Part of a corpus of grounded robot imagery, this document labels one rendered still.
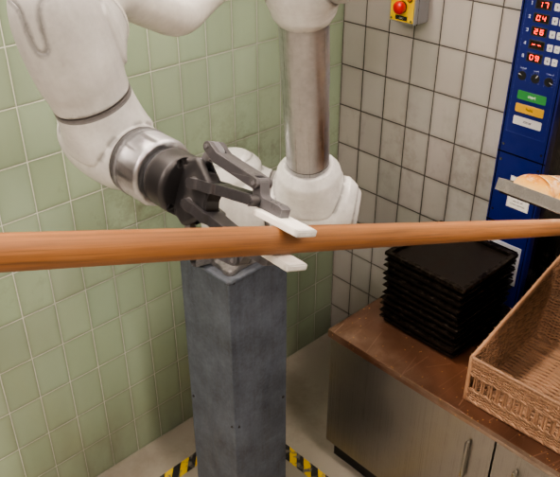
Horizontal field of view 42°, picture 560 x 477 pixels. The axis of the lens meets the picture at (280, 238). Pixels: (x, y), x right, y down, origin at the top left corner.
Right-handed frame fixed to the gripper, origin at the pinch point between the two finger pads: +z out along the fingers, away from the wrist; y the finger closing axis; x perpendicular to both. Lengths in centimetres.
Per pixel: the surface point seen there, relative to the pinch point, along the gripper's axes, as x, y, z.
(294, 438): -140, 120, -86
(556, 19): -137, -40, -44
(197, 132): -92, 18, -121
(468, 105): -150, -11, -68
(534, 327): -158, 46, -27
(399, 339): -132, 61, -54
